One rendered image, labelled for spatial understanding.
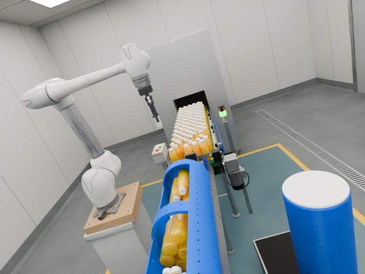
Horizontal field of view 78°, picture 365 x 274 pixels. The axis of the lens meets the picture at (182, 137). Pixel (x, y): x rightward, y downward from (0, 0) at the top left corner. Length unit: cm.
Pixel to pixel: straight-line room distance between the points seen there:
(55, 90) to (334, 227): 147
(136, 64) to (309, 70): 587
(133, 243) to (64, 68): 540
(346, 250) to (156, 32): 537
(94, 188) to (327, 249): 125
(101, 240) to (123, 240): 13
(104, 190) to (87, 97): 501
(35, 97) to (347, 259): 172
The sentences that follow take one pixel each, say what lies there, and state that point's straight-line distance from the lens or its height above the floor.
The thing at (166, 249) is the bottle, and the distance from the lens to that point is 103.
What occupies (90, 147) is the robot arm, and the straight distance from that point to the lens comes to 158.
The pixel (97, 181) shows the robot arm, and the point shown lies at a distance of 146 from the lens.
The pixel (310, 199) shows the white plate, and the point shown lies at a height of 104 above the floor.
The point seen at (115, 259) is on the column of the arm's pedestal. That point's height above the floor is 76.
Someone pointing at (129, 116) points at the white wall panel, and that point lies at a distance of 615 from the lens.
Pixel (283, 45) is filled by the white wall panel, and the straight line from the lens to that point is 637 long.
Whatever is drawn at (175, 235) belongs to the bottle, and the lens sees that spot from 98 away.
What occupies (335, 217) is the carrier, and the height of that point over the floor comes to 97.
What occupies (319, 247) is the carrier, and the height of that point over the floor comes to 80.
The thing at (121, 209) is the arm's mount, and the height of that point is 106.
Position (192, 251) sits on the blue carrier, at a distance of 83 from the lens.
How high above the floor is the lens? 180
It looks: 19 degrees down
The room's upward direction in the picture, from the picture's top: 20 degrees counter-clockwise
